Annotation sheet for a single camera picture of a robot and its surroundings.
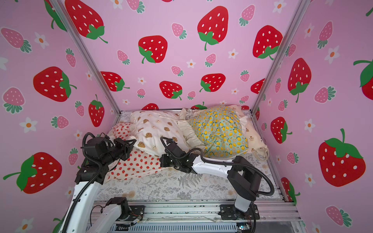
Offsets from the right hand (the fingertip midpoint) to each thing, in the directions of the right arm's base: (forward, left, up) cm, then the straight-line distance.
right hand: (156, 163), depth 78 cm
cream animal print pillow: (+20, -60, -6) cm, 63 cm away
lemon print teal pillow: (+20, -34, +7) cm, 40 cm away
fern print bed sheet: (-6, -3, -14) cm, 15 cm away
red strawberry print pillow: (+2, +13, -7) cm, 15 cm away
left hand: (+6, +8, +14) cm, 18 cm away
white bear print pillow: (+18, +7, +8) cm, 21 cm away
